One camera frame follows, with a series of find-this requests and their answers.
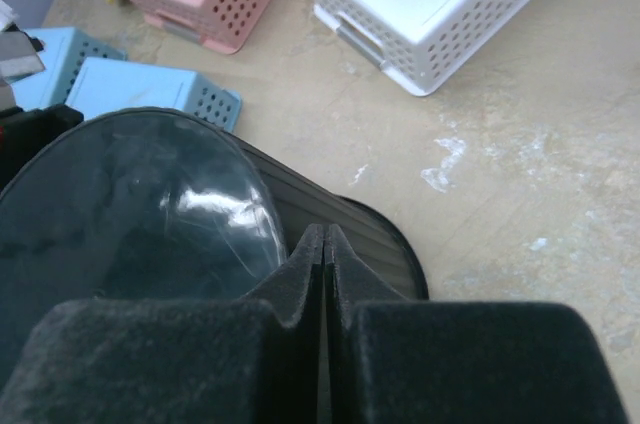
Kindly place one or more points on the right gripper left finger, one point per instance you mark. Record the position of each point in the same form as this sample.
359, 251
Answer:
250, 360

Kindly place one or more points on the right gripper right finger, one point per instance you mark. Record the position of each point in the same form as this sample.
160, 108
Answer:
398, 360

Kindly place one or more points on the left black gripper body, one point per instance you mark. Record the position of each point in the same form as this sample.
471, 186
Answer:
25, 133

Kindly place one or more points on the blue plastic basket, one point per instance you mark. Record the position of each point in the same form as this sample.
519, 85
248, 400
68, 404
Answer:
64, 51
107, 85

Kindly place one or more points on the large black plastic bin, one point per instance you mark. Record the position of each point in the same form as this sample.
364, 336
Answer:
152, 203

